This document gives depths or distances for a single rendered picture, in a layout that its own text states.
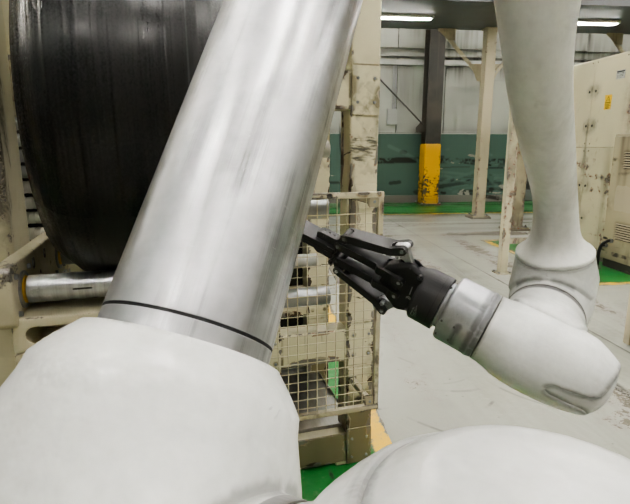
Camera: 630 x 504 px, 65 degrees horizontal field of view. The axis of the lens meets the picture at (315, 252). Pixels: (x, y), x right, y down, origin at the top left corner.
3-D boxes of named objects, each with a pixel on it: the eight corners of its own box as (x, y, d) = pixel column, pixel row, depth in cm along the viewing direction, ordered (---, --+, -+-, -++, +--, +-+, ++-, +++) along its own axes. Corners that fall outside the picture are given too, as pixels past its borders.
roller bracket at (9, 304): (-4, 332, 75) (-13, 269, 73) (51, 271, 113) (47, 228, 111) (21, 329, 76) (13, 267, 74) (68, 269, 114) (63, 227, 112)
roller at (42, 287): (19, 306, 79) (15, 279, 78) (26, 298, 83) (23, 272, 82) (238, 289, 89) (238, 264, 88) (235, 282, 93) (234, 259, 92)
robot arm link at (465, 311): (461, 370, 64) (419, 346, 66) (483, 328, 70) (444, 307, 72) (487, 324, 58) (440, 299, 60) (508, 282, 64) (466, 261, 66)
